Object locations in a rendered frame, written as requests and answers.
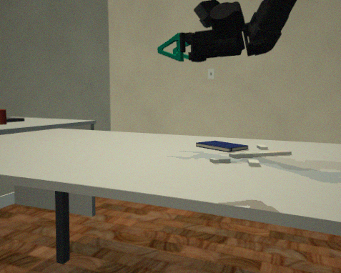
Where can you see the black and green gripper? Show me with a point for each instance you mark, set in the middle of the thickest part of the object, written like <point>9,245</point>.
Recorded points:
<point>197,54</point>

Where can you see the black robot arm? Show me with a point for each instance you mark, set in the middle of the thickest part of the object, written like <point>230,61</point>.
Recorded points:
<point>226,20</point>

